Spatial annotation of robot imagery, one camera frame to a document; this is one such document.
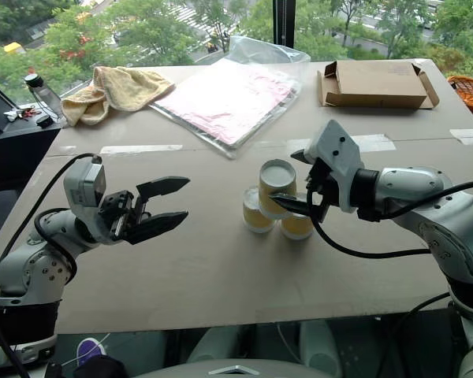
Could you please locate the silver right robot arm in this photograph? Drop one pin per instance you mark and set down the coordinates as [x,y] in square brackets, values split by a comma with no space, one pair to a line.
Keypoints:
[437,204]

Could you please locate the clear bag with pink paper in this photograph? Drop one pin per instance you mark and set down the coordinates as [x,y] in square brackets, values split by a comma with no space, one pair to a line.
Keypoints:
[228,102]

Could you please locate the clear bottle with black cap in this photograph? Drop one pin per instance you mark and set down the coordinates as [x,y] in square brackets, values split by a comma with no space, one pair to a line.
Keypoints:
[43,92]

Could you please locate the dark rounded grey shape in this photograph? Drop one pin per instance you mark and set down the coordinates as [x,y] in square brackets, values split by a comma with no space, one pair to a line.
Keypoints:
[217,344]
[319,346]

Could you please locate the yellow white paper cup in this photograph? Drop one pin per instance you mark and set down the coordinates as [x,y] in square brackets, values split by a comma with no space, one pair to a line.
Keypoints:
[297,227]
[276,175]
[254,216]

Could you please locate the purple white shoe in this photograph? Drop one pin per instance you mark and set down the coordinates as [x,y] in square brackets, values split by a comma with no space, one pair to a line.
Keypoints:
[88,350]

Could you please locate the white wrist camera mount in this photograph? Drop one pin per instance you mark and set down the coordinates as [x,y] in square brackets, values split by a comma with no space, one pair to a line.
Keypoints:
[339,157]
[83,185]

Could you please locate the flat brown cardboard box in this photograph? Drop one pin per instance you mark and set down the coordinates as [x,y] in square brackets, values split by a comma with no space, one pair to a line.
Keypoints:
[378,84]

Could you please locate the small black oval object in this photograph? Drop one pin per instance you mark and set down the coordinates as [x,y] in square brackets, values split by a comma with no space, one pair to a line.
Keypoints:
[44,120]

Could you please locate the clear tape strip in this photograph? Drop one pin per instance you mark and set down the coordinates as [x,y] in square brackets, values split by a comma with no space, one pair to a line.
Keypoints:
[469,136]
[142,149]

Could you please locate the black side cabinet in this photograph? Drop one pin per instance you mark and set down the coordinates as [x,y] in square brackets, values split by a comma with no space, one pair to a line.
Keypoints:
[16,153]

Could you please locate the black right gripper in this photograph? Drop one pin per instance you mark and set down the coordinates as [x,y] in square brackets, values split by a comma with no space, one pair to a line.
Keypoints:
[321,185]

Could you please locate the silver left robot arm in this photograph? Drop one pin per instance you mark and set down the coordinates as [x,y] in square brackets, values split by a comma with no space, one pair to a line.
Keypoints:
[23,271]

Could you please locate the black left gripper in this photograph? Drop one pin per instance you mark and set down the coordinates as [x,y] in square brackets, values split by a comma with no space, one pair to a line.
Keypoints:
[120,212]

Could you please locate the bunch of keys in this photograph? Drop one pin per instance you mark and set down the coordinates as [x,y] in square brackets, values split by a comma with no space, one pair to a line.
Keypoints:
[19,114]

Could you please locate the black window frame post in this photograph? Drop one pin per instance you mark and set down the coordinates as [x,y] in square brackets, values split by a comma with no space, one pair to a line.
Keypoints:
[283,23]

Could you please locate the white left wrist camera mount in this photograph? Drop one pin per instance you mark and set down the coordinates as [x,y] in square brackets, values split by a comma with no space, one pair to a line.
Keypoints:
[83,185]

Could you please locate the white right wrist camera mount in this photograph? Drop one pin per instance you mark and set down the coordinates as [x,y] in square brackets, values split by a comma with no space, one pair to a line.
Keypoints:
[339,157]

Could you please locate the grey robot torso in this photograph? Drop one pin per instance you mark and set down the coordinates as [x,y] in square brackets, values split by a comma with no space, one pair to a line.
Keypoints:
[228,369]

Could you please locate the yellow towel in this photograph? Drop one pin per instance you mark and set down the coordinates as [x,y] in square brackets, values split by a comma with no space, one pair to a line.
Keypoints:
[114,92]

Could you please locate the orange mesh basket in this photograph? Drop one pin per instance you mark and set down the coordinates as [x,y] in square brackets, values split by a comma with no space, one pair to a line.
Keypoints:
[471,94]

